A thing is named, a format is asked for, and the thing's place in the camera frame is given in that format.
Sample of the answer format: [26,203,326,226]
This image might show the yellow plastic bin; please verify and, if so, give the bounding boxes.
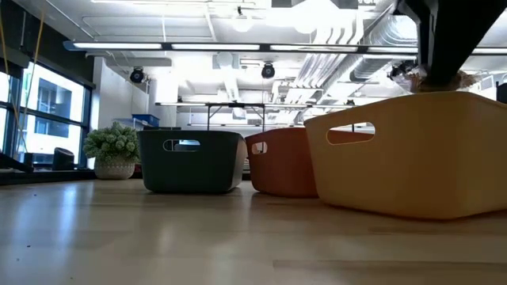
[303,91,507,220]

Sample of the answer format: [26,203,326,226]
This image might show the orange plastic bin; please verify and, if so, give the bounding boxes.
[245,127,320,198]

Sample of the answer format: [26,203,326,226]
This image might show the teal plastic bin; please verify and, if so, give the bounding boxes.
[137,130,249,194]

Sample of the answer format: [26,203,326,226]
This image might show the round white ceiling lamp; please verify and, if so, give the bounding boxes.
[231,6,254,33]

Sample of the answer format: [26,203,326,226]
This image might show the long ceiling light strip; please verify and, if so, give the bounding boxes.
[63,40,507,55]

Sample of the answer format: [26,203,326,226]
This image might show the blue storage bin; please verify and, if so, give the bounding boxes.
[132,113,161,127]

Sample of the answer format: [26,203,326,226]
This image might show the small green potted plant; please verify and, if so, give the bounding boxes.
[82,121,140,181]

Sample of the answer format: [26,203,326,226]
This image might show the black framed window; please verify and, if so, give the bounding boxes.
[0,59,95,172]

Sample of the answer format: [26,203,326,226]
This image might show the black cylindrical speaker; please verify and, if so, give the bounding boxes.
[52,146,75,171]

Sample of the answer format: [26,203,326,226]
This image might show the silver ventilation duct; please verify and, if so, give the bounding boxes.
[316,0,421,92]

